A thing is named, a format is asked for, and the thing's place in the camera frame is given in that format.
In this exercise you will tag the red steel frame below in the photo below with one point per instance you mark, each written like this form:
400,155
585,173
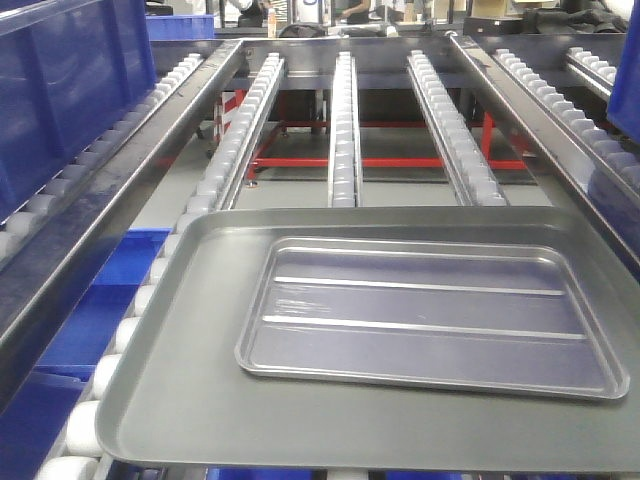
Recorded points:
229,102

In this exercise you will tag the right steel divider rail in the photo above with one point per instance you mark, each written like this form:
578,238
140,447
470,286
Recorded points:
568,171

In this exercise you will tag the far left roller track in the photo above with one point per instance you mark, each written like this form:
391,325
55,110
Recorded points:
18,227

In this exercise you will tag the blue box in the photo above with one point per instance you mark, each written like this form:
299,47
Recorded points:
623,106
69,71

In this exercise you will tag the right white roller track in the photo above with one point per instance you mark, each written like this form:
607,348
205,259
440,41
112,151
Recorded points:
467,170

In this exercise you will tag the middle white roller track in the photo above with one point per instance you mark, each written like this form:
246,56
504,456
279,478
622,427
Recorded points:
345,157

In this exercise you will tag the steel divider rail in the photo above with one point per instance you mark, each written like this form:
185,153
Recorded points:
43,281
568,171

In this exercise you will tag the blue box on right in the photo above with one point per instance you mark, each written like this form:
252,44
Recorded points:
623,106

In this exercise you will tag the left white roller track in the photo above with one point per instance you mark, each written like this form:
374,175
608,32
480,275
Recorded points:
77,454

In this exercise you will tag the blue box on left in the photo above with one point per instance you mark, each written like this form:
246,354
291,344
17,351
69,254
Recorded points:
69,71

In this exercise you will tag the white roller track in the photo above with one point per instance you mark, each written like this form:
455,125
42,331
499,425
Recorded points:
467,170
345,157
77,454

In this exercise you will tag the far right roller track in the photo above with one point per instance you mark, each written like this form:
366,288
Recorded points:
606,153

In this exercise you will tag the small silver ribbed tray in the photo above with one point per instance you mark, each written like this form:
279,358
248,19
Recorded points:
429,314

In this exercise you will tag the left steel divider rail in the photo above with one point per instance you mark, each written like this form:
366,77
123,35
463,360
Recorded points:
43,281

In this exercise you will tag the large grey serving tray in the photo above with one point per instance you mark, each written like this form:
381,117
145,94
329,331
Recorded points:
179,396

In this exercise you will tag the blue bin below rack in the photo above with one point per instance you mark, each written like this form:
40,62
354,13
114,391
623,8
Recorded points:
38,411

